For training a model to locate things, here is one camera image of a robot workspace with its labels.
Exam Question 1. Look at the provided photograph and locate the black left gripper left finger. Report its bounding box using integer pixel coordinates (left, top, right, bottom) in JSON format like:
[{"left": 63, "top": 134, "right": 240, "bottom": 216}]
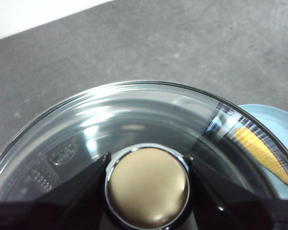
[{"left": 0, "top": 152, "right": 126, "bottom": 230}]

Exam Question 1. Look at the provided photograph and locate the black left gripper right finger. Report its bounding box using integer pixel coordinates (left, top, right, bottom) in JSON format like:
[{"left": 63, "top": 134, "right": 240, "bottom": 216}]
[{"left": 182, "top": 155, "right": 288, "bottom": 230}]

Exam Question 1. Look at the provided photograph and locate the yellow corn cob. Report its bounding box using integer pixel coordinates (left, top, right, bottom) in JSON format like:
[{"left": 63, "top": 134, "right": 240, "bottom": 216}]
[{"left": 232, "top": 126, "right": 288, "bottom": 188}]

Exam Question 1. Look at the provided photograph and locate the glass lid with green knob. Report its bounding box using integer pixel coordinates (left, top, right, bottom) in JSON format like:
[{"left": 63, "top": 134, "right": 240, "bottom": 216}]
[{"left": 0, "top": 80, "right": 288, "bottom": 230}]

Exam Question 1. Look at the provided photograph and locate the blue round plate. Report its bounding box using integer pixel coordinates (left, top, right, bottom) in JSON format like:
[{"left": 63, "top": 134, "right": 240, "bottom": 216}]
[{"left": 230, "top": 103, "right": 288, "bottom": 200}]

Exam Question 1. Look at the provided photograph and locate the pale green electric steamer pot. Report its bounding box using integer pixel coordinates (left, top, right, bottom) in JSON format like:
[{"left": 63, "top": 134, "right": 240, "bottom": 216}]
[{"left": 4, "top": 94, "right": 272, "bottom": 230}]

